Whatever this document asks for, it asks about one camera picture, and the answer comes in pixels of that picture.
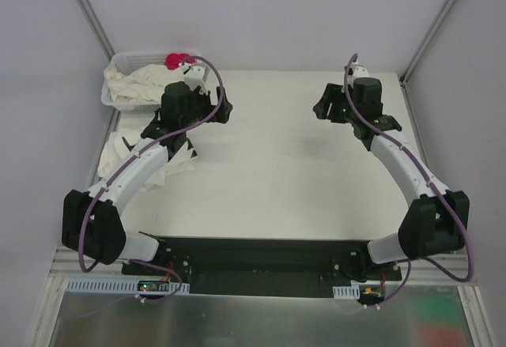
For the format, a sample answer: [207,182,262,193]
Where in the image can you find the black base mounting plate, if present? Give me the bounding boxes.
[121,237,401,298]

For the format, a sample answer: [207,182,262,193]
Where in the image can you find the left aluminium frame post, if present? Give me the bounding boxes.
[76,0,115,61]

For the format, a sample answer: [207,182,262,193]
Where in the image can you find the aluminium frame post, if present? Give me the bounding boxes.
[399,0,459,87]
[76,0,115,61]

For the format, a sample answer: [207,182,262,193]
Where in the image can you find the white cable duct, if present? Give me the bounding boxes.
[332,285,361,300]
[66,278,190,296]

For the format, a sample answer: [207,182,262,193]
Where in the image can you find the aluminium rail front left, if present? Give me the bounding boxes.
[50,247,123,276]

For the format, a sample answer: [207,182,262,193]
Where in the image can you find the cream clothes in basket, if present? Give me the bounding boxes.
[104,64,183,102]

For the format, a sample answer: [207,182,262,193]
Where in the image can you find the white t shirt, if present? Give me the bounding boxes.
[97,127,198,192]

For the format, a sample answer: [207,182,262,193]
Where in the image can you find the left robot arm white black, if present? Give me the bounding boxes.
[61,81,232,275]

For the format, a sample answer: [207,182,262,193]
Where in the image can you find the right aluminium frame post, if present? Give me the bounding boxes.
[399,0,459,87]

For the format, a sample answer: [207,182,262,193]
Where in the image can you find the white plastic laundry basket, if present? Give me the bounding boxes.
[100,51,187,111]

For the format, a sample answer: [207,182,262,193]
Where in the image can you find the aluminium rail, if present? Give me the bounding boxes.
[408,254,468,286]
[50,247,123,276]

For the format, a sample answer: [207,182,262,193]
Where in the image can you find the left white cable duct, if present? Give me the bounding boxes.
[66,278,190,296]

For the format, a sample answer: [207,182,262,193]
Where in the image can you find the red garment in basket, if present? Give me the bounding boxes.
[164,52,196,70]

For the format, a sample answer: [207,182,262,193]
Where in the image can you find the aluminium rail front right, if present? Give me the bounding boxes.
[408,254,468,286]

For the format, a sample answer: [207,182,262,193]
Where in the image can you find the right white cable duct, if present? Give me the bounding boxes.
[332,285,361,300]

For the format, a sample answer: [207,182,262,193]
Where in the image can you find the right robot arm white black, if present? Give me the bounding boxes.
[313,77,470,280]

